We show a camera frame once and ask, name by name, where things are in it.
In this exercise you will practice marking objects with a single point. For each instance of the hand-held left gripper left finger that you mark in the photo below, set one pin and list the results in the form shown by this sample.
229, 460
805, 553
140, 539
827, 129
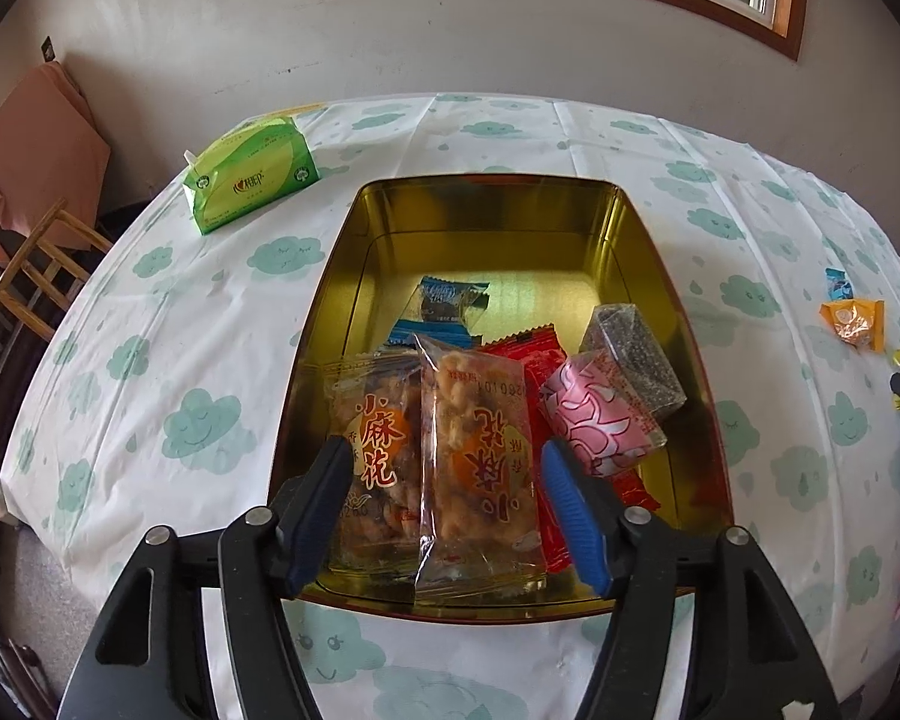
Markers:
319, 525

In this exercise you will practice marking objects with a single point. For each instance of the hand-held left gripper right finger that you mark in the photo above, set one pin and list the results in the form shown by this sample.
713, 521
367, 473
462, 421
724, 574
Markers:
577, 532

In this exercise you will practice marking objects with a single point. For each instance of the fried dough twist packet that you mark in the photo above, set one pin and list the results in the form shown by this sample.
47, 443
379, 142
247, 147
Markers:
472, 450
375, 435

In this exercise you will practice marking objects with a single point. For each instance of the pink patterned snack packet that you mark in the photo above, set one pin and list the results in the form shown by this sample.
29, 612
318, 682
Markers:
600, 412

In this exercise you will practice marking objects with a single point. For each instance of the clear sesame bar packet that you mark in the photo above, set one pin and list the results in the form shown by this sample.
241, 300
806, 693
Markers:
634, 352

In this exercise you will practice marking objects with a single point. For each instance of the blue-ended sesame snack packet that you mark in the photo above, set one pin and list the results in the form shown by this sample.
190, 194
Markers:
450, 300

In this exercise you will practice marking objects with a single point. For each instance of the maroon tin box gold inside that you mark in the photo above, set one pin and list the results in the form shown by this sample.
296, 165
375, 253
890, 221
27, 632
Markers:
495, 232

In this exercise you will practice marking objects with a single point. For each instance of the orange triangular snack packet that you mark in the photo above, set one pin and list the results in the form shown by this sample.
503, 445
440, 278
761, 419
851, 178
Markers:
855, 319

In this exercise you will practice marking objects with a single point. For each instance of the small blue candy wrapper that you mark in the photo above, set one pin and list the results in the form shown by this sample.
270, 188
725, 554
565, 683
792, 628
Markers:
838, 283

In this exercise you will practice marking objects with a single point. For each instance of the red foil snack packet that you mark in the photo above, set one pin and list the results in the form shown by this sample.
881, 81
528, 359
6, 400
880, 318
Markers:
529, 360

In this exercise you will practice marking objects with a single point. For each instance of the cloud printed tablecloth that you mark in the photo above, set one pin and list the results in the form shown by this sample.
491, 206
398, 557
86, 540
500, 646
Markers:
195, 330

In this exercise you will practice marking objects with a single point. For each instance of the green tissue pack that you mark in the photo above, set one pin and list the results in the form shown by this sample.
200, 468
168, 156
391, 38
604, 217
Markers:
247, 172

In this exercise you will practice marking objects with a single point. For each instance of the light wooden chair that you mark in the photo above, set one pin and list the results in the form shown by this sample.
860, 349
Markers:
82, 229

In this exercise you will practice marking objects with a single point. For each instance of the black wall switch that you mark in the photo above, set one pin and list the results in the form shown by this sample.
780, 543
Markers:
47, 49

